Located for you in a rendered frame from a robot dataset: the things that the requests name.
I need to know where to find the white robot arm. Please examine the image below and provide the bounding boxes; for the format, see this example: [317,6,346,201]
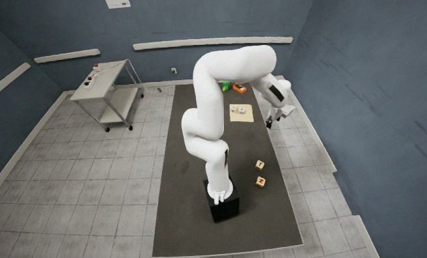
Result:
[182,46,296,205]

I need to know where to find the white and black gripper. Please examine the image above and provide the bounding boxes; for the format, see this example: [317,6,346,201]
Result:
[266,105,283,129]

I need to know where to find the beige mat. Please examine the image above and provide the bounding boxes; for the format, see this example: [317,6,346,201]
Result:
[230,104,254,122]

